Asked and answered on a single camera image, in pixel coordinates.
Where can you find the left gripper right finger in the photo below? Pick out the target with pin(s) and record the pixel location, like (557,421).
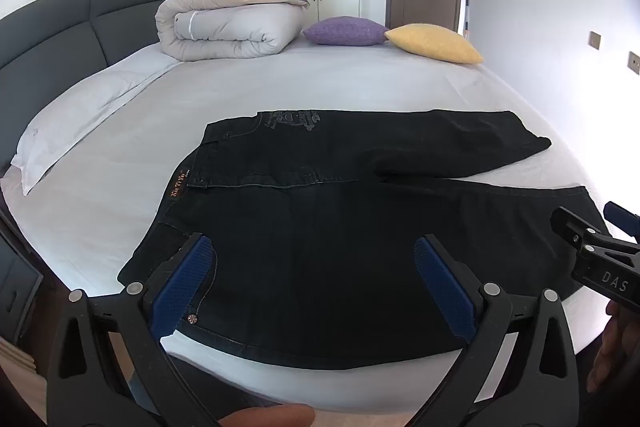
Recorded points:
(517,366)

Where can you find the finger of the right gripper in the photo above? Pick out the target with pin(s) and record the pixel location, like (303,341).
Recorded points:
(622,218)
(570,227)

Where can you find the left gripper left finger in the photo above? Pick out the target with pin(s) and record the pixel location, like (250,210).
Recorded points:
(85,386)

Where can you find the black denim pants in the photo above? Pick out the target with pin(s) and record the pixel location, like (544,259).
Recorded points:
(313,216)

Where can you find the person right hand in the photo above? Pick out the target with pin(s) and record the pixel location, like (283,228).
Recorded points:
(620,337)

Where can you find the person left hand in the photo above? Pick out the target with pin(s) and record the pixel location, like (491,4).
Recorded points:
(286,415)

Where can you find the dark bedside table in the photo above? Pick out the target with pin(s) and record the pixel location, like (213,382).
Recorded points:
(20,279)

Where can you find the yellow cushion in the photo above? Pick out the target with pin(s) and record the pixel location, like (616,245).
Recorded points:
(436,42)

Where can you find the white pillow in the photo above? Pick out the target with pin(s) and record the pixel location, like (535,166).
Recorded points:
(74,114)

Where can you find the purple cushion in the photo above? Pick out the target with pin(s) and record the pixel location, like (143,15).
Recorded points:
(346,31)

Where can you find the dark grey headboard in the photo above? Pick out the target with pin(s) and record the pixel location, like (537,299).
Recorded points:
(48,46)

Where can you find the folded beige grey duvet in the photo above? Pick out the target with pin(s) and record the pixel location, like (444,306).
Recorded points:
(198,30)

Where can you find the wall switch plate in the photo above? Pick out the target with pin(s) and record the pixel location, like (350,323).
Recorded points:
(634,62)
(594,40)

